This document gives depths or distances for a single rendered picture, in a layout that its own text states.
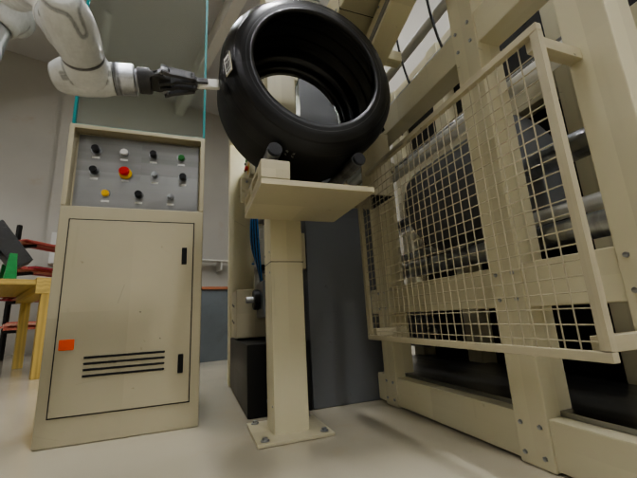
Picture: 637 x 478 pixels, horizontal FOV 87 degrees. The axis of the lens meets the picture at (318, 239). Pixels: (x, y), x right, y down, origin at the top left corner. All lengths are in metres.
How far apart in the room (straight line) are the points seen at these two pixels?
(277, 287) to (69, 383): 0.84
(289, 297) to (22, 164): 8.43
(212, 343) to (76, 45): 3.23
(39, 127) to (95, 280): 8.24
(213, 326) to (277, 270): 2.65
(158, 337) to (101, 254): 0.41
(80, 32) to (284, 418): 1.27
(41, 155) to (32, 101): 1.23
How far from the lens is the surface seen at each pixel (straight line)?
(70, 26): 1.09
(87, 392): 1.62
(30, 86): 10.18
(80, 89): 1.22
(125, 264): 1.61
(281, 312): 1.31
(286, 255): 1.34
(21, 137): 9.62
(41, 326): 3.99
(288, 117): 1.08
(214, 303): 3.93
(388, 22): 1.61
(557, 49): 1.02
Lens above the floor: 0.41
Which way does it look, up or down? 13 degrees up
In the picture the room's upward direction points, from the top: 3 degrees counter-clockwise
